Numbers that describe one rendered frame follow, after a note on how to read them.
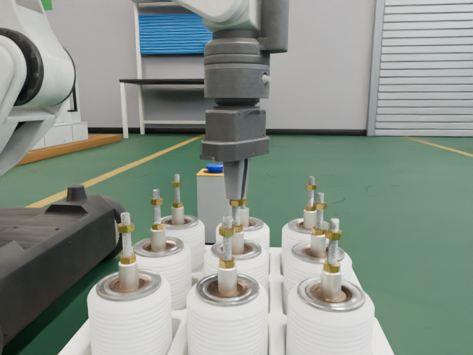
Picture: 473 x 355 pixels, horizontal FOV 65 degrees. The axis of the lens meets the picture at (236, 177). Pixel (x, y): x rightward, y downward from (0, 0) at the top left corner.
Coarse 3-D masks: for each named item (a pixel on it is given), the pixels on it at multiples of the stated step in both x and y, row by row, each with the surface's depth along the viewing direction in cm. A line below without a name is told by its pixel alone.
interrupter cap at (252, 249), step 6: (222, 240) 58; (246, 240) 58; (216, 246) 56; (222, 246) 56; (246, 246) 56; (252, 246) 56; (258, 246) 55; (216, 252) 53; (222, 252) 53; (246, 252) 53; (252, 252) 53; (258, 252) 53; (240, 258) 51; (246, 258) 51; (252, 258) 52
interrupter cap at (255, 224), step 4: (232, 220) 68; (252, 220) 68; (256, 220) 68; (260, 220) 67; (252, 224) 67; (256, 224) 66; (260, 224) 66; (244, 228) 64; (248, 228) 64; (252, 228) 63; (256, 228) 63; (260, 228) 64
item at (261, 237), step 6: (216, 228) 67; (264, 228) 65; (216, 234) 66; (246, 234) 62; (252, 234) 62; (258, 234) 63; (264, 234) 64; (216, 240) 66; (252, 240) 62; (258, 240) 63; (264, 240) 64; (264, 246) 64
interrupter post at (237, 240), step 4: (236, 232) 53; (240, 232) 53; (232, 236) 53; (236, 236) 53; (240, 236) 53; (232, 240) 54; (236, 240) 53; (240, 240) 54; (232, 244) 54; (236, 244) 54; (240, 244) 54; (232, 248) 54; (236, 248) 54; (240, 248) 54; (232, 252) 54; (236, 252) 54; (240, 252) 54
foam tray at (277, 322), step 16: (272, 256) 70; (272, 272) 64; (352, 272) 64; (272, 288) 58; (272, 304) 53; (176, 320) 50; (272, 320) 49; (80, 336) 46; (176, 336) 46; (272, 336) 46; (384, 336) 46; (64, 352) 43; (80, 352) 43; (176, 352) 43; (272, 352) 43; (384, 352) 43
